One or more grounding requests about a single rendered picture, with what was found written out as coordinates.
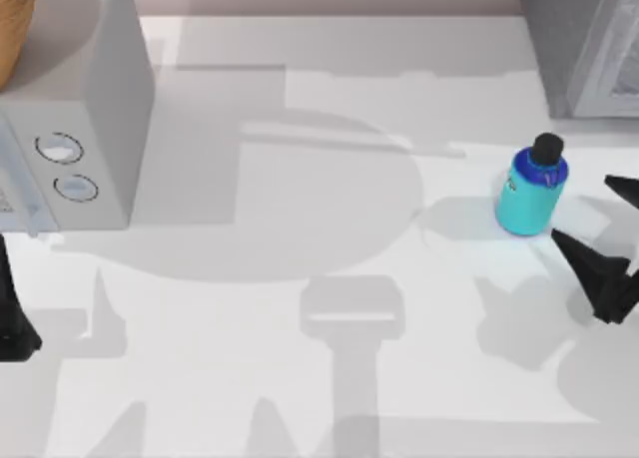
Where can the pale microwave oven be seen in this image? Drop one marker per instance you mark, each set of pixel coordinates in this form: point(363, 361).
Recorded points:
point(110, 104)

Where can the round microwave knob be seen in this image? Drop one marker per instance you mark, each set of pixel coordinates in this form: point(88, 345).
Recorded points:
point(60, 148)
point(76, 188)

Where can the grey cabinet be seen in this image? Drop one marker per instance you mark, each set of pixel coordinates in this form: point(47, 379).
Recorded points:
point(554, 49)

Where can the teal bottle with black cap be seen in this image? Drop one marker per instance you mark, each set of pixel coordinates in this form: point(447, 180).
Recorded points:
point(524, 203)

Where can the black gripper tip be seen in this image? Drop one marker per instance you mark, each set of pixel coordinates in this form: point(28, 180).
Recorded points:
point(14, 328)

